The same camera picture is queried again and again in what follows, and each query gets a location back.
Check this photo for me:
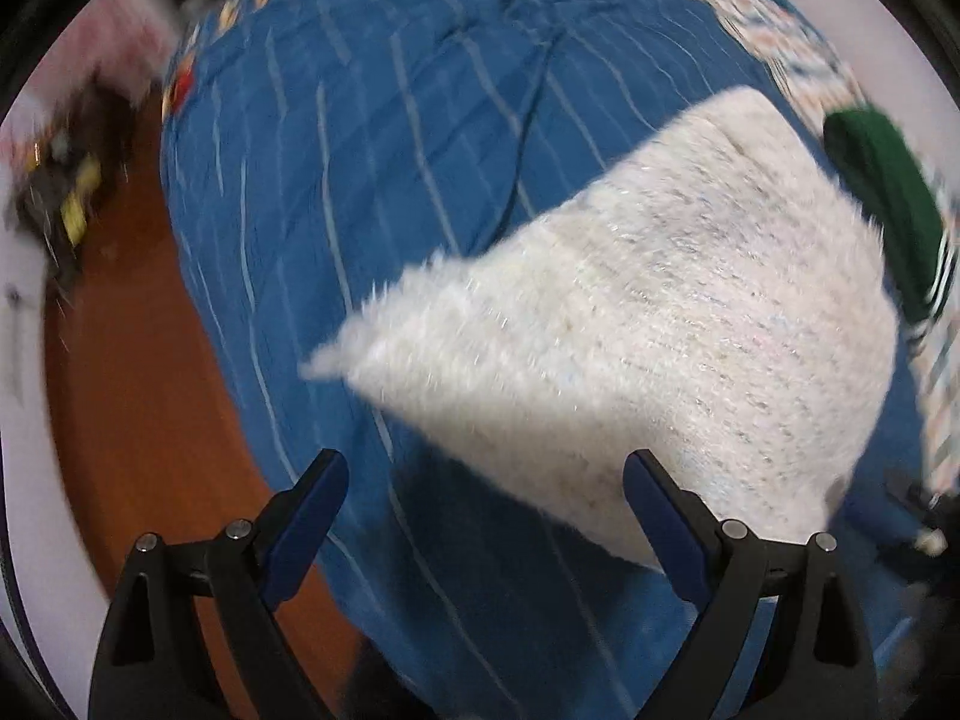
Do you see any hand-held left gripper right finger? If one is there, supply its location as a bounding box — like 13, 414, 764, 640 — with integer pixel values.
622, 448, 878, 720

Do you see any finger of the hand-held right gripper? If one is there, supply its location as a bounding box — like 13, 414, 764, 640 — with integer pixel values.
883, 467, 952, 557

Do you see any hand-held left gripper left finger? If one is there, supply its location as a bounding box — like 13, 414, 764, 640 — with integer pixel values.
88, 448, 350, 720

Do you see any white knit cardigan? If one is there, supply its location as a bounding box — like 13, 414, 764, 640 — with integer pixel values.
300, 85, 901, 575

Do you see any folded green striped garment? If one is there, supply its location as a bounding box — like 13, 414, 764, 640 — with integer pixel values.
823, 109, 960, 350

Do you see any blue striped plaid quilt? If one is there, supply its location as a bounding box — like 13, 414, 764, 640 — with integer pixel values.
160, 0, 960, 720

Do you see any dark blurred clutter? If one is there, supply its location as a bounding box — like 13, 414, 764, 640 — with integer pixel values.
15, 82, 140, 301

